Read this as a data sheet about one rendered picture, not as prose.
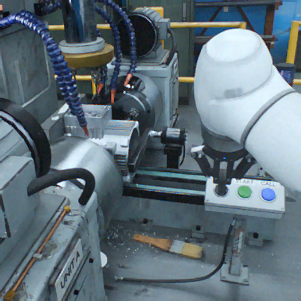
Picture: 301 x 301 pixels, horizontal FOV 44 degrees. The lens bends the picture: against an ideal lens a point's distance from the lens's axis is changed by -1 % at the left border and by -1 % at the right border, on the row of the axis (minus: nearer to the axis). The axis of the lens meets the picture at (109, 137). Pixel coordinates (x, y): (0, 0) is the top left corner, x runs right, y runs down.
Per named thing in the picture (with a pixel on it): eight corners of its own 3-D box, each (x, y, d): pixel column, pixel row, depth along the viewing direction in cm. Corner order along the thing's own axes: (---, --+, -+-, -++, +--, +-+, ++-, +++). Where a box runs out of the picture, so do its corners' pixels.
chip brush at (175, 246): (130, 243, 110) (130, 240, 109) (136, 232, 114) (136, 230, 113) (200, 260, 102) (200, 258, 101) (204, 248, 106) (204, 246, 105)
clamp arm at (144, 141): (144, 135, 129) (125, 172, 108) (144, 127, 128) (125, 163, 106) (154, 136, 128) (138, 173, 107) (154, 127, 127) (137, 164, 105)
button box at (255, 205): (203, 210, 89) (203, 202, 84) (206, 183, 92) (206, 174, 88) (281, 220, 84) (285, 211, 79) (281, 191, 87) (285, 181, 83)
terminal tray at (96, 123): (65, 138, 114) (62, 115, 111) (78, 123, 123) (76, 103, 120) (103, 140, 111) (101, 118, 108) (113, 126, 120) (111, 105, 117)
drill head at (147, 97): (83, 154, 137) (76, 90, 127) (114, 113, 172) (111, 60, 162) (150, 160, 130) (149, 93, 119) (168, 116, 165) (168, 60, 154)
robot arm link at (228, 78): (181, 111, 62) (238, 164, 55) (175, 44, 49) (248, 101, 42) (230, 76, 64) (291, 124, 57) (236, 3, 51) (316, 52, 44)
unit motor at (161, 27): (115, 113, 165) (109, 13, 147) (133, 89, 193) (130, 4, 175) (175, 116, 157) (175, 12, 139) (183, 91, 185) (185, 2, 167)
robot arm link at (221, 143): (201, 90, 64) (201, 110, 69) (197, 135, 59) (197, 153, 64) (258, 92, 61) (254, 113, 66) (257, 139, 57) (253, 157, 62)
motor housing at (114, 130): (66, 187, 117) (58, 132, 109) (86, 158, 133) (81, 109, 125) (127, 194, 111) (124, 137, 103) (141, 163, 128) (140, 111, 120)
